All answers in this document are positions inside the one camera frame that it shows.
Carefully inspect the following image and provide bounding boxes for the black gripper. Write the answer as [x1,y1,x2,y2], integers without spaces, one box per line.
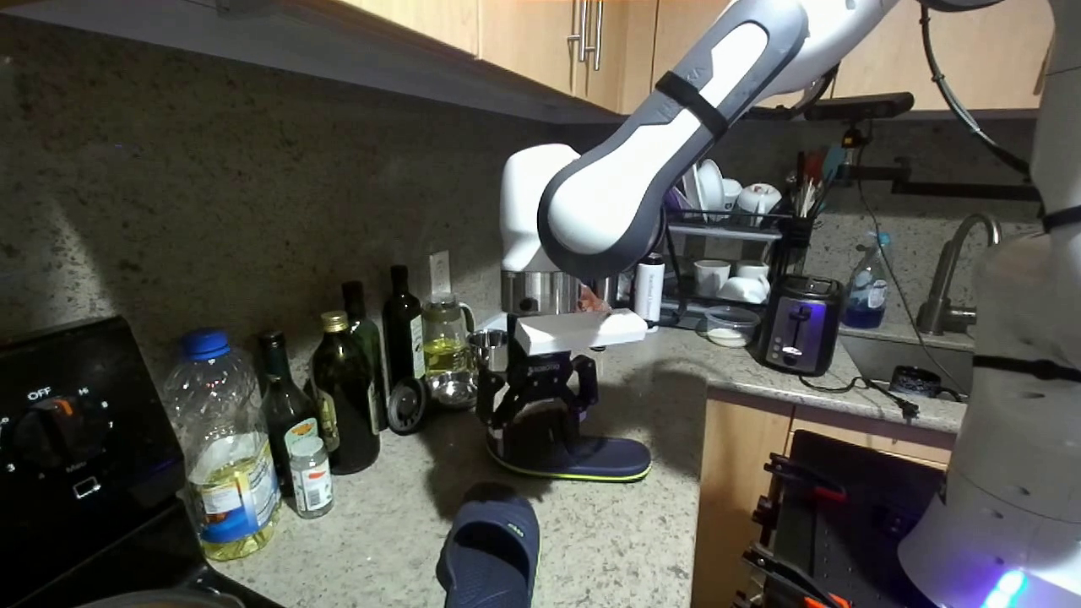
[478,323,599,433]

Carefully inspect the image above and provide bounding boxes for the navy slipper green sole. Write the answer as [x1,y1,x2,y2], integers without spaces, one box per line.
[488,399,653,484]

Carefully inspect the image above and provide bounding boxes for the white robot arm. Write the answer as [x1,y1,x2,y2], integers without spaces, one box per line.
[505,0,1081,608]

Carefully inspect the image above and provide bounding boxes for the small steel bowl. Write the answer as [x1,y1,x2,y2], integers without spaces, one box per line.
[429,372,480,408]

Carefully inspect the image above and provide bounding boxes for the glass oil pitcher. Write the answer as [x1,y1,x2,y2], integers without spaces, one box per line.
[424,300,472,376]

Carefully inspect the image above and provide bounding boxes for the black measuring scoop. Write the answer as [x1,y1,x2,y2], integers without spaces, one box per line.
[387,382,429,436]

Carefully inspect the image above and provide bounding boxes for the dark wine bottle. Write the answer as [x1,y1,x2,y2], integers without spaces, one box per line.
[382,264,424,386]

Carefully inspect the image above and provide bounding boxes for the dark olive oil bottle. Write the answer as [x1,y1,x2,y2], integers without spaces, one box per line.
[311,309,378,474]

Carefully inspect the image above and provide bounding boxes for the green glass bottle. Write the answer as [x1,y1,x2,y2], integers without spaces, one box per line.
[341,279,389,427]

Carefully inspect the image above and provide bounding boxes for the navy slipper lower one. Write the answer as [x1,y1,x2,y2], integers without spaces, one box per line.
[436,484,541,608]

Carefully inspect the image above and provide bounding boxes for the small spice jar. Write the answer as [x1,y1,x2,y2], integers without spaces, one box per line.
[284,433,335,515]

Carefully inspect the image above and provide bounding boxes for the dish rack with dishes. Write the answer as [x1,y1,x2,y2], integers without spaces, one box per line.
[664,159,826,334]

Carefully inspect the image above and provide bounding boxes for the clear plastic water bottle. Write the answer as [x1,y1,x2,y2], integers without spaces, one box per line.
[164,326,282,559]

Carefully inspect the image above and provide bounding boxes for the black toaster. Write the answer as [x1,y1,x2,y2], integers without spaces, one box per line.
[750,273,840,376]

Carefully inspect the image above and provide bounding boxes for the dish soap bottle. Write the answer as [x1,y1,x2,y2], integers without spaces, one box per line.
[840,229,889,326]

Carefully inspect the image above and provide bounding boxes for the black stove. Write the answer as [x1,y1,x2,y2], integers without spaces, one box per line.
[0,316,282,608]

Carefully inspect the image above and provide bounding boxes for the kitchen faucet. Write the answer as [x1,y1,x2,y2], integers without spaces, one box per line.
[916,211,1002,334]

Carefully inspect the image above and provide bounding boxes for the wooden upper cabinets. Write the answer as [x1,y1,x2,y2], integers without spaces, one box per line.
[330,0,1053,112]

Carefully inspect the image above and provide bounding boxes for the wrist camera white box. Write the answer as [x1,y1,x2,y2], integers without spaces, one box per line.
[515,309,650,355]

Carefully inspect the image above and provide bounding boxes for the white wall outlet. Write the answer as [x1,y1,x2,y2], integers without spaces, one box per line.
[429,251,453,300]

